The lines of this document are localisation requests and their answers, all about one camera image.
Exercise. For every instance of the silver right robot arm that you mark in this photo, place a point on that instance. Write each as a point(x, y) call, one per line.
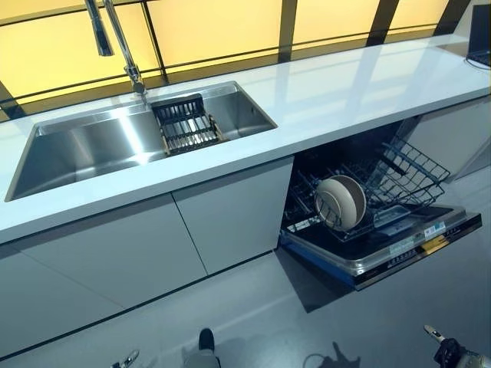
point(477, 362)

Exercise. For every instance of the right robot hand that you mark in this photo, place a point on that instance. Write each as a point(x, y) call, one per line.
point(449, 350)

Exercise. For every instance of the black dish drying rack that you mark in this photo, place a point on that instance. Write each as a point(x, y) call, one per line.
point(188, 130)

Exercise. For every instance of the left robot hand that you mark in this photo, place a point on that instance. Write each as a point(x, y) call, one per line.
point(126, 360)

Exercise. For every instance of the dark laptop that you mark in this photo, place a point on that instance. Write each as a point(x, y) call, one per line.
point(481, 34)

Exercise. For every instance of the chrome pull-down kitchen faucet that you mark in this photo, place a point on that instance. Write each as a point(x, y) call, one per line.
point(126, 57)

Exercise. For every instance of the stainless steel double sink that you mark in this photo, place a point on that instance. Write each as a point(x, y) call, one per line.
point(84, 145)

